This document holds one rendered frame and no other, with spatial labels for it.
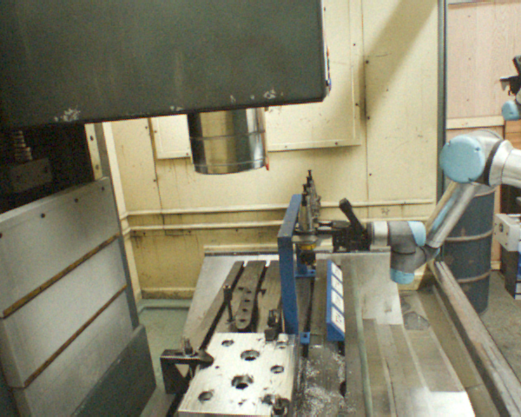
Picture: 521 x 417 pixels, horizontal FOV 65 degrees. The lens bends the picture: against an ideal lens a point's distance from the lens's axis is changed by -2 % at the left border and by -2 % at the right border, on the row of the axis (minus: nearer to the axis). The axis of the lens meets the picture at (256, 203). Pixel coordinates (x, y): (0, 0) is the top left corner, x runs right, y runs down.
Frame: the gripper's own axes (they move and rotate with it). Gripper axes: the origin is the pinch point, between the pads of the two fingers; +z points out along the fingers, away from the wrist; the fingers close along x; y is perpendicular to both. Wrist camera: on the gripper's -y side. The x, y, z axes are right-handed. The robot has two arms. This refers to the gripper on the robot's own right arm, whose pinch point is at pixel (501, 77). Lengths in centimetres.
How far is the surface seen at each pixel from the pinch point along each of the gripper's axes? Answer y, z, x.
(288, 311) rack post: 43, -74, -117
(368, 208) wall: 43, -4, -70
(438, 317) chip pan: 84, -35, -57
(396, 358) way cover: 73, -66, -86
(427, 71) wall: -10.3, -9.9, -38.0
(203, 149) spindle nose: -10, -99, -126
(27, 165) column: -14, -83, -168
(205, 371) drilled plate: 41, -95, -140
